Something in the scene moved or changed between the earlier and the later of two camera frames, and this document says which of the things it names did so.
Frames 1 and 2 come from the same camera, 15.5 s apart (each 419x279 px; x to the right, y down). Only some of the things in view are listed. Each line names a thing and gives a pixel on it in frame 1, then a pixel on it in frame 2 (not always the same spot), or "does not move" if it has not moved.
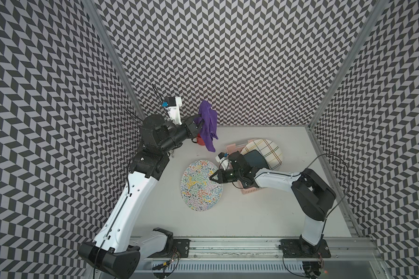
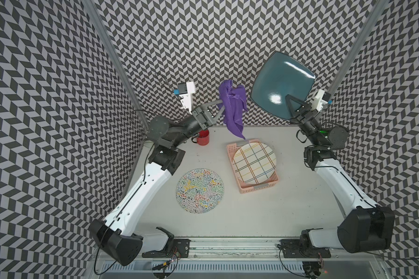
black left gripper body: x=190 y=131 → x=201 y=118
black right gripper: x=220 y=173 → x=306 y=113
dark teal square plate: x=255 y=159 → x=281 y=75
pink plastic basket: x=231 y=149 does not move
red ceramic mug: x=199 y=140 does not move
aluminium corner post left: x=96 y=17 does not move
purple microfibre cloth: x=207 y=119 → x=233 y=102
